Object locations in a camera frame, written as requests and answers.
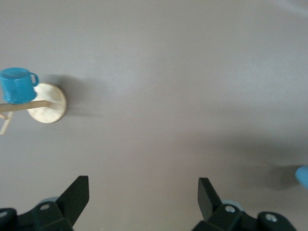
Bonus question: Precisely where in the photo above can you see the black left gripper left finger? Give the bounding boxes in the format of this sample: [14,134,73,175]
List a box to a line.
[0,175,90,231]

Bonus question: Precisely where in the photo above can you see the brown table cover mat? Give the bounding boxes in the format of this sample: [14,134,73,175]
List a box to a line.
[0,0,308,231]

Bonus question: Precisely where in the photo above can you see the teal enamel mug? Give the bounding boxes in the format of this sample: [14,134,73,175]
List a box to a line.
[0,67,39,104]

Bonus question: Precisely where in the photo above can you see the light blue plastic cup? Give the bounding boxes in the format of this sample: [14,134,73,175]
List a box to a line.
[295,165,308,190]

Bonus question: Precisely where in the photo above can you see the wooden mug tree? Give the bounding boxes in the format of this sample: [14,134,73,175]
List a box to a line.
[0,83,67,135]

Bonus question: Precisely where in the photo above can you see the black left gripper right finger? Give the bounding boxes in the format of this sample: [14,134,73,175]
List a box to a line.
[192,177,298,231]

